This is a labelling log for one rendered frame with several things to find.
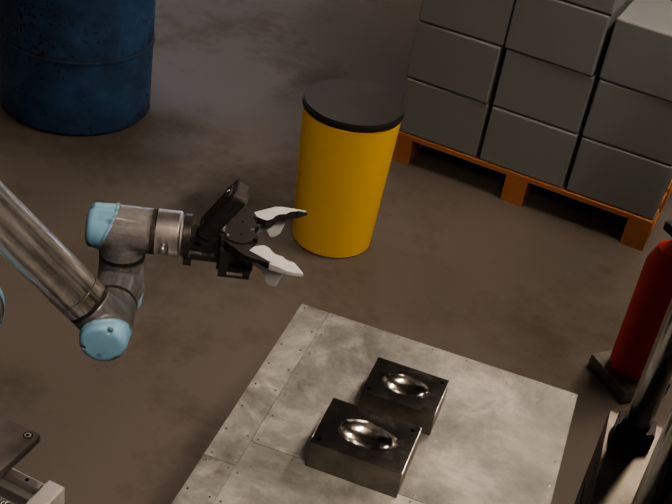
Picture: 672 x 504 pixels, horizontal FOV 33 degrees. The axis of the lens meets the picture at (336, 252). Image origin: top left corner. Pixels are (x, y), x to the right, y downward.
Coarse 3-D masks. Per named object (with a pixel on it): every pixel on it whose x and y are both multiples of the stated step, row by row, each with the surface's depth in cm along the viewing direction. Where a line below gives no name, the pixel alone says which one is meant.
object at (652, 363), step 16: (656, 352) 240; (656, 368) 241; (640, 384) 246; (656, 384) 243; (640, 400) 247; (656, 400) 245; (624, 416) 254; (640, 416) 248; (624, 432) 251; (640, 432) 250; (640, 448) 252
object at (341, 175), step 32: (320, 96) 414; (352, 96) 418; (384, 96) 422; (320, 128) 405; (352, 128) 400; (384, 128) 403; (320, 160) 412; (352, 160) 408; (384, 160) 416; (320, 192) 419; (352, 192) 417; (320, 224) 427; (352, 224) 427
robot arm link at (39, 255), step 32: (0, 192) 161; (0, 224) 161; (32, 224) 164; (32, 256) 164; (64, 256) 167; (64, 288) 168; (96, 288) 171; (96, 320) 170; (128, 320) 174; (96, 352) 172
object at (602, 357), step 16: (656, 256) 368; (656, 272) 367; (640, 288) 375; (656, 288) 369; (640, 304) 376; (656, 304) 372; (624, 320) 386; (640, 320) 378; (656, 320) 375; (624, 336) 386; (640, 336) 380; (656, 336) 379; (608, 352) 402; (624, 352) 387; (640, 352) 383; (592, 368) 401; (608, 368) 395; (624, 368) 389; (640, 368) 387; (608, 384) 393; (624, 384) 389; (624, 400) 388
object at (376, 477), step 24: (336, 408) 237; (360, 408) 238; (336, 432) 231; (360, 432) 235; (384, 432) 234; (408, 432) 234; (312, 456) 229; (336, 456) 227; (360, 456) 226; (384, 456) 227; (408, 456) 228; (360, 480) 228; (384, 480) 226
